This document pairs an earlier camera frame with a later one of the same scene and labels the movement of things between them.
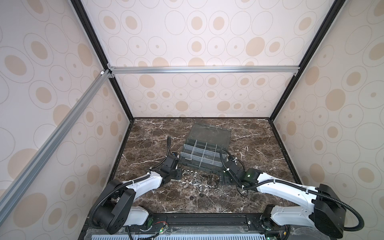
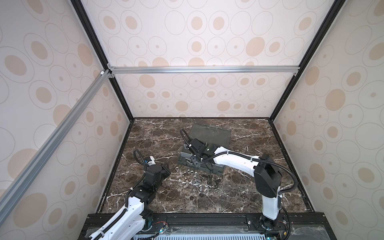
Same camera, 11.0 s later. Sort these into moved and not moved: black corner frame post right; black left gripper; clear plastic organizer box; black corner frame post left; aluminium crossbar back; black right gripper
Moved: black left gripper; black right gripper
Not moved: aluminium crossbar back; clear plastic organizer box; black corner frame post right; black corner frame post left
